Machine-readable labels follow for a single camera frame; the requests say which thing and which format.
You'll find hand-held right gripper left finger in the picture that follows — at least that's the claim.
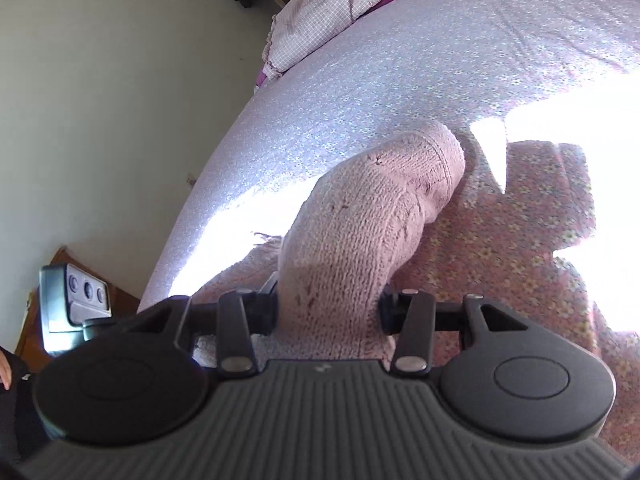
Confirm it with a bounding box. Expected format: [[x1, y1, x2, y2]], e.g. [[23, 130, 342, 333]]
[[120, 272, 281, 378]]

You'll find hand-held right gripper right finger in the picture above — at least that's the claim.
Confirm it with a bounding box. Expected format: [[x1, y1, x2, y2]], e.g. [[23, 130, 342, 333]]
[[377, 289, 528, 378]]

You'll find pink knit cardigan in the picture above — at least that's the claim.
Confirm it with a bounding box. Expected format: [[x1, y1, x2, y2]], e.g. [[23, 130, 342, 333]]
[[192, 119, 467, 363]]

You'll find wooden nightstand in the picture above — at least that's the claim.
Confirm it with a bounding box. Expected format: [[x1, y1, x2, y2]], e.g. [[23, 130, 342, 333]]
[[15, 245, 143, 361]]

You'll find person's dark clothing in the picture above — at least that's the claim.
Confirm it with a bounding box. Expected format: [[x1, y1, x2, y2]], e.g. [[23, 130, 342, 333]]
[[0, 355, 56, 466]]

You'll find floral bed sheet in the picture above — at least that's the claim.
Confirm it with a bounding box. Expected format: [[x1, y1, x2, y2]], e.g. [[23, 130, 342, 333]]
[[137, 0, 640, 441]]

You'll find pink checkered pillow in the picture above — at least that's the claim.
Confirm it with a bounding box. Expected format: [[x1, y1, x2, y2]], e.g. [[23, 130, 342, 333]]
[[255, 0, 481, 81]]

